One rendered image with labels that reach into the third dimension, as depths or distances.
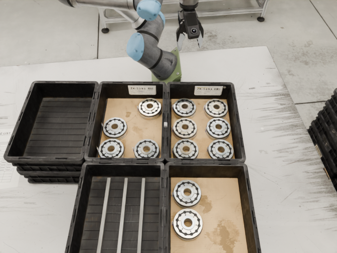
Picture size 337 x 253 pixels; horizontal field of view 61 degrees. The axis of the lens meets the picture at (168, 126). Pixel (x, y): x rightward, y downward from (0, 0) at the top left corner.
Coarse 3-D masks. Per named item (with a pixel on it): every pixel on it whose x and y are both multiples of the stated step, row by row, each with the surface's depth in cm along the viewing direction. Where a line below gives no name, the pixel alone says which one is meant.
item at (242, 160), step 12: (168, 84) 125; (180, 84) 126; (192, 84) 126; (204, 84) 126; (216, 84) 126; (228, 84) 125; (168, 96) 123; (168, 108) 118; (168, 120) 114; (168, 132) 111; (240, 132) 111; (168, 144) 108; (240, 144) 108; (168, 156) 105
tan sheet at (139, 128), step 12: (108, 108) 130; (120, 108) 130; (132, 108) 130; (132, 120) 126; (144, 120) 126; (156, 120) 126; (132, 132) 123; (144, 132) 123; (156, 132) 123; (132, 144) 119; (132, 156) 116
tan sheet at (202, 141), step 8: (200, 104) 132; (200, 112) 129; (176, 120) 126; (200, 120) 126; (208, 120) 126; (200, 128) 124; (200, 136) 122; (200, 144) 119; (208, 144) 119; (232, 144) 119; (200, 152) 117
